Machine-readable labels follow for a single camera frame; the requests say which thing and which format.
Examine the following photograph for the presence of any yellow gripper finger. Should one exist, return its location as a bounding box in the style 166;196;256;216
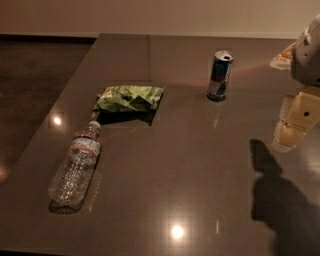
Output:
272;87;320;153
270;43;295;70

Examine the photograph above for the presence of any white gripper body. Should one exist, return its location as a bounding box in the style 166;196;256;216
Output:
291;14;320;86

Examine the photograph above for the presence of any blue silver Red Bull can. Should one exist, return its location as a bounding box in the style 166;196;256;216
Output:
207;50;234;102

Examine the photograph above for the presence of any green crumpled chip bag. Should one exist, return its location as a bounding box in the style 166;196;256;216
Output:
93;85;164;113

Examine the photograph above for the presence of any clear plastic water bottle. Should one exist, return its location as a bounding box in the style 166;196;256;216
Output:
48;121;102;207

